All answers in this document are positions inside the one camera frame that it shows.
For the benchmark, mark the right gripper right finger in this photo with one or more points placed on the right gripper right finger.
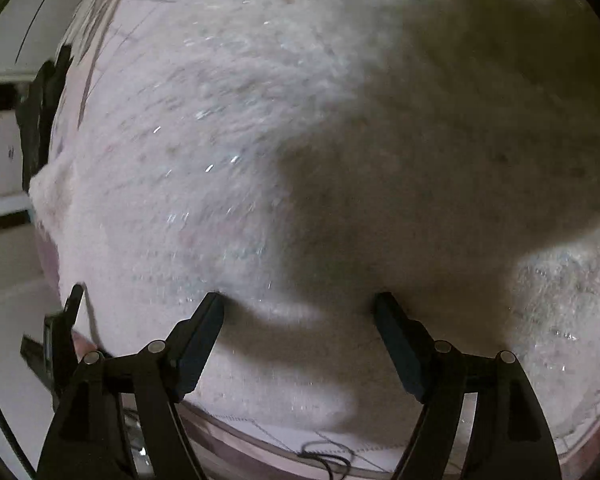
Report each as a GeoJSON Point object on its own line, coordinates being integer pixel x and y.
{"type": "Point", "coordinates": [509, 438]}

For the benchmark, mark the white sliding wardrobe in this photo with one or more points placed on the white sliding wardrobe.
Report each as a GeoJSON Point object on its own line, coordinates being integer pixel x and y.
{"type": "Point", "coordinates": [30, 34]}

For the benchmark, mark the black garment on bed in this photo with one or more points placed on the black garment on bed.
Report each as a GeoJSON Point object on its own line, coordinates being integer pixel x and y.
{"type": "Point", "coordinates": [36, 112]}

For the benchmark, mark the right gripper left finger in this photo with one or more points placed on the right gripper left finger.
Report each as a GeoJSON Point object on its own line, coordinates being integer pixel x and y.
{"type": "Point", "coordinates": [87, 438]}

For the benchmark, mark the white fuzzy cardigan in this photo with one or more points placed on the white fuzzy cardigan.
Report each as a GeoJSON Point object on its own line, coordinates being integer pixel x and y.
{"type": "Point", "coordinates": [330, 185]}

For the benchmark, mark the white drawer unit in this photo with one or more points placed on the white drawer unit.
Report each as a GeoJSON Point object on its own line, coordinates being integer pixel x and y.
{"type": "Point", "coordinates": [13, 198]}

